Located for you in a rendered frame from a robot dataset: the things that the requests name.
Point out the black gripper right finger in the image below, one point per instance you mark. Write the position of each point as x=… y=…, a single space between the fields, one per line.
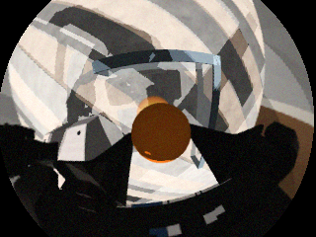
x=221 y=150

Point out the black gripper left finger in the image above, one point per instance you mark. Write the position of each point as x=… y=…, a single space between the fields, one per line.
x=109 y=171

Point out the clear l-shaped low wall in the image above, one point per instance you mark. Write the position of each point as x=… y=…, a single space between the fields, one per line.
x=204 y=88
x=154 y=56

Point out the brown ball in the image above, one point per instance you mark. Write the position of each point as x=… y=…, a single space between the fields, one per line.
x=161 y=133

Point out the translucent orange ball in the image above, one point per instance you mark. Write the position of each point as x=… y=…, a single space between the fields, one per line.
x=148 y=101

